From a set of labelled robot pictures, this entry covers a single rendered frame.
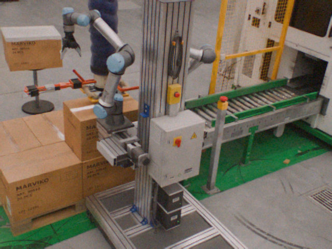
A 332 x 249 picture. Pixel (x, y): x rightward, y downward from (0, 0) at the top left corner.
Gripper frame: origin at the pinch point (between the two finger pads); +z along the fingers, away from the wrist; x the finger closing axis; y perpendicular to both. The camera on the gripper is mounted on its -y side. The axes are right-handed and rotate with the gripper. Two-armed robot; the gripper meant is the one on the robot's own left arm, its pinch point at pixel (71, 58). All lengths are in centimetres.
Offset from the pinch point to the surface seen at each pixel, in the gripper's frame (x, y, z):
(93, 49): -29.1, 26.3, 4.8
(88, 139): -15, 9, 77
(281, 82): -297, 49, 92
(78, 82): -15.2, 26.1, 31.7
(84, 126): -12, 9, 64
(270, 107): -232, 4, 91
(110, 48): -40.4, 18.4, 3.1
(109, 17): -39.1, 17.6, -21.7
